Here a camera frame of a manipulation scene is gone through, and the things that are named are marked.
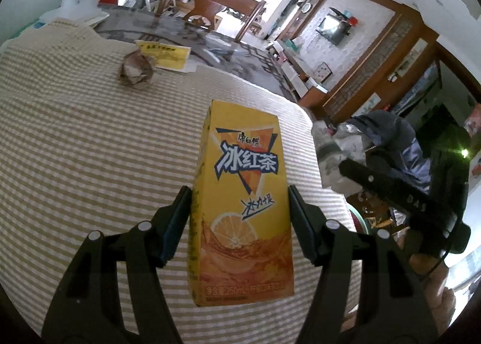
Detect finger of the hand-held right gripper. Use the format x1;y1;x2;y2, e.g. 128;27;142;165
338;159;433;222

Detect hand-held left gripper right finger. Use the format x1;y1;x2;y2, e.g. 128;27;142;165
289;184;438;344

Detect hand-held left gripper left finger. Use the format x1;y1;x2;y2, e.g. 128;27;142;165
41;185;193;344

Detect yellow drink carton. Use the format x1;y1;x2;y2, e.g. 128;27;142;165
187;100;294;307

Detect person's right hand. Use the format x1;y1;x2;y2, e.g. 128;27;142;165
408;254;457;326

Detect red stool with green rim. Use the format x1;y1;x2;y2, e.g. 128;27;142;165
348;204;395;234

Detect blue jacket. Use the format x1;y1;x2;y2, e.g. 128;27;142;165
346;110;431;194

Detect striped beige table cloth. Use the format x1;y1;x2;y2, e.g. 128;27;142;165
0;18;361;337

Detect wooden partition screen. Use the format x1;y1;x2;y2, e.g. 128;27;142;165
323;0;440;123

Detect white low cabinet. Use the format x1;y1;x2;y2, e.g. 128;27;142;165
267;41;331;102

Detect crumpled brown paper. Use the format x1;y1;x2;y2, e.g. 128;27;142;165
118;49;156;88

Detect yellow flat packet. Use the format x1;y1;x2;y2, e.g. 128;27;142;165
135;39;196;73

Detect small picture frame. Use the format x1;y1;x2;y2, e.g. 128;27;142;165
314;62;333;83

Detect wall-mounted television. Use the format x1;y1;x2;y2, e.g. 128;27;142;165
316;8;352;46

